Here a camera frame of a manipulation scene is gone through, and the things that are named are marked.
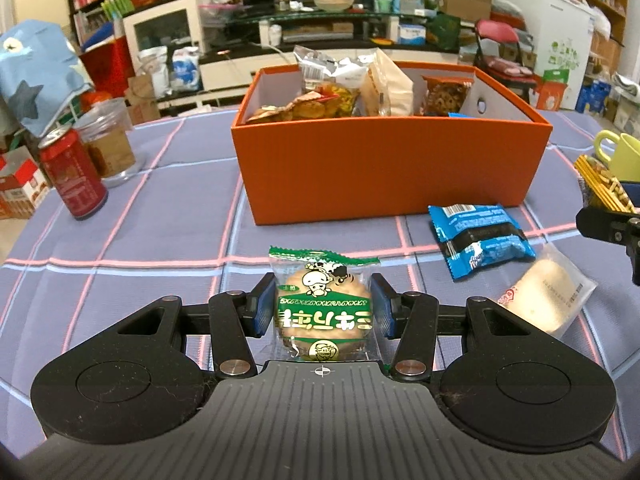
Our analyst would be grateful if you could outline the clear plastic jar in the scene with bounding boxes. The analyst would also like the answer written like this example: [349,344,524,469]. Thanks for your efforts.
[74,99,137,188]

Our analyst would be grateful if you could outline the wooden shelf unit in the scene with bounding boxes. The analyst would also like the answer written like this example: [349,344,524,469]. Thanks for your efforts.
[562,0,640,61]

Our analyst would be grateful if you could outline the beige snack packet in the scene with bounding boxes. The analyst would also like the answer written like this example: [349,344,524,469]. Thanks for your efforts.
[361,49,415,117]

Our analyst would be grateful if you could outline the yellow nut snack packet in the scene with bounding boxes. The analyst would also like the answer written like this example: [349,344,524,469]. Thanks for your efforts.
[573,155,637,212]

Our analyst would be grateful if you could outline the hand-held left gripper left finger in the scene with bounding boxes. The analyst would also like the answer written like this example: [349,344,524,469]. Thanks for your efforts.
[117,272,277,378]

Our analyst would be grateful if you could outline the orange cardboard box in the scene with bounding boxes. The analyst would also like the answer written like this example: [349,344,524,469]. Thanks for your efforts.
[231,60,552,226]

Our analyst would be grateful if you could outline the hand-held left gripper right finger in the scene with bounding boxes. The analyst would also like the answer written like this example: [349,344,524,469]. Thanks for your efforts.
[371,272,531,381]

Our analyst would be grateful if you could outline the blue star print cloth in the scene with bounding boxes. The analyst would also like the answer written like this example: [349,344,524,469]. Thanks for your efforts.
[0,20,93,136]

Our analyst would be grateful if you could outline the brown cardboard box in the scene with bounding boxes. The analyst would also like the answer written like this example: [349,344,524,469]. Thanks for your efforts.
[439,0,493,23]

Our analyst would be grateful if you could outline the yellow-green mug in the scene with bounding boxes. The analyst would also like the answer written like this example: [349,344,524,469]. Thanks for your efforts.
[593,130,640,184]

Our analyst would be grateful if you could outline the red white carton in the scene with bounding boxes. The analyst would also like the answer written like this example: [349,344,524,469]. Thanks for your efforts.
[0,147,51,220]

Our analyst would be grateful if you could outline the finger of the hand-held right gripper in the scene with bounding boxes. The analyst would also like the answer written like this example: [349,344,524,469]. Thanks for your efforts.
[575,207,640,286]

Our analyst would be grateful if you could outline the orange paper bag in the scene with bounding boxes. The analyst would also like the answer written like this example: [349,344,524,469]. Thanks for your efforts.
[532,69,571,111]

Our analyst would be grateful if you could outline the silver clear snack packet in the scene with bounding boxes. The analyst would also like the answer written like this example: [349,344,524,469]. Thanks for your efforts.
[293,45,373,106]

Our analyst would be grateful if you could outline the red drink can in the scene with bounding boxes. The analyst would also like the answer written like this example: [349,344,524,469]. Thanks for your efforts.
[39,127,109,219]

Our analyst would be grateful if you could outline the white glass-door cabinet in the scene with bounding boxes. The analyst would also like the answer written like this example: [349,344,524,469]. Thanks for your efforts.
[122,0,206,77]

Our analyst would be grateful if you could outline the clear round cake packet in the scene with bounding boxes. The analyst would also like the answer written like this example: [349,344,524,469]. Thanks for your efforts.
[497,242,598,337]

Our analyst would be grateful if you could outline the brown pretzel snack packet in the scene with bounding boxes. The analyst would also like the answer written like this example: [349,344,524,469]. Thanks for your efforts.
[421,75,473,117]

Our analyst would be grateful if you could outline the white chest freezer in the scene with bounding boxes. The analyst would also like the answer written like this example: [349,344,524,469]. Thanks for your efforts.
[501,0,596,111]

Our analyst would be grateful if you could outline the blue snack packet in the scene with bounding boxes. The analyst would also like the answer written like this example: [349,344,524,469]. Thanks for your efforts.
[428,203,536,281]

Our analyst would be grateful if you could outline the glass television stand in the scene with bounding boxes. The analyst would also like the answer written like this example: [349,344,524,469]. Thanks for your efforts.
[200,7,461,92]

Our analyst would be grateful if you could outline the red folding chair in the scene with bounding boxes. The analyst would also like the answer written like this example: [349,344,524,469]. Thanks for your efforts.
[474,19,541,81]

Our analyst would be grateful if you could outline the yellow chips packet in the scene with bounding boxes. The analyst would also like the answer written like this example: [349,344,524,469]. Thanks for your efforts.
[245,87,361,123]

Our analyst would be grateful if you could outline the green round biscuit packet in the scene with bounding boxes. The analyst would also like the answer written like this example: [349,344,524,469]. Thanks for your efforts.
[268,246,381,363]

